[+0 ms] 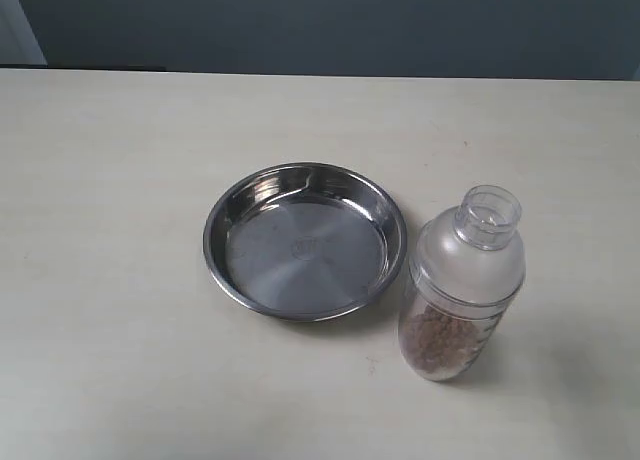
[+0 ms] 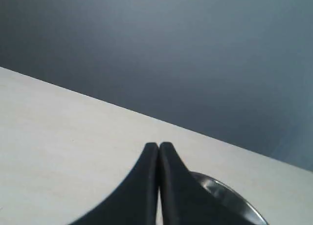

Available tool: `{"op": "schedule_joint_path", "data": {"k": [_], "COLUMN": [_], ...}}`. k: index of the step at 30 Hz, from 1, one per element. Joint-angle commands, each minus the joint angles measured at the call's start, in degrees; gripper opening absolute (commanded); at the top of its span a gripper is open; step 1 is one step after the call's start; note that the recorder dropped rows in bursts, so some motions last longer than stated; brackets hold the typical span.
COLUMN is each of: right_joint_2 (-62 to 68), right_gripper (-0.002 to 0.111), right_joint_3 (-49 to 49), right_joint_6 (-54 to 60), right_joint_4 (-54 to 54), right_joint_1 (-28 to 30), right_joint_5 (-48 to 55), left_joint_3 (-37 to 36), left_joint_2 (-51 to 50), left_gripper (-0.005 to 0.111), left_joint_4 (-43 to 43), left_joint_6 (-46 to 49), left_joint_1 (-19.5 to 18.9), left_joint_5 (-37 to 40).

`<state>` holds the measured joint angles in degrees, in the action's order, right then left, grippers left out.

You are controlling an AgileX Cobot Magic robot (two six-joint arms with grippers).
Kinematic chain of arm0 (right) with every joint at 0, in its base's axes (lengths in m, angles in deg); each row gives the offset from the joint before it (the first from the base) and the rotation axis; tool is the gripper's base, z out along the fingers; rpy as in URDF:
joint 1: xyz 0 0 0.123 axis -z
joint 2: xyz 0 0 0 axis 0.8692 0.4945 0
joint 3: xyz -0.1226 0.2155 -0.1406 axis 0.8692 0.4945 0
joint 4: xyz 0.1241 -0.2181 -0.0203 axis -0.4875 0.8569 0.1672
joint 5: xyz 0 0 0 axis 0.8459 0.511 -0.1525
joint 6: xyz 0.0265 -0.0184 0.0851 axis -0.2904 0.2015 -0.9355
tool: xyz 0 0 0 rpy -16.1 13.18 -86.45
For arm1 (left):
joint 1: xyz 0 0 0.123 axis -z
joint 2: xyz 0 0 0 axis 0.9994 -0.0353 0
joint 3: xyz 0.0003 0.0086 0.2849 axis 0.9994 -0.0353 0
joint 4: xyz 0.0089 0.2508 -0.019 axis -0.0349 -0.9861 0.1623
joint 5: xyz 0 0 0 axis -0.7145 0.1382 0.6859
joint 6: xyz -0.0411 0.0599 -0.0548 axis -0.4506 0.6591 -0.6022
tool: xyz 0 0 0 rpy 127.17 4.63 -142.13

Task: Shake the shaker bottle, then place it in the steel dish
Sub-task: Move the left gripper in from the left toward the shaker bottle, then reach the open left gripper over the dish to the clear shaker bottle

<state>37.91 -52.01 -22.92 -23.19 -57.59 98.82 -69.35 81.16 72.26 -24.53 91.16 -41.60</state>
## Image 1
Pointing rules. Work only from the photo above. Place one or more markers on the clear plastic shaker bottle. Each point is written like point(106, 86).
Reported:
point(466, 268)

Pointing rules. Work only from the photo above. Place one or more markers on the round stainless steel plate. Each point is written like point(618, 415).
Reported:
point(305, 242)

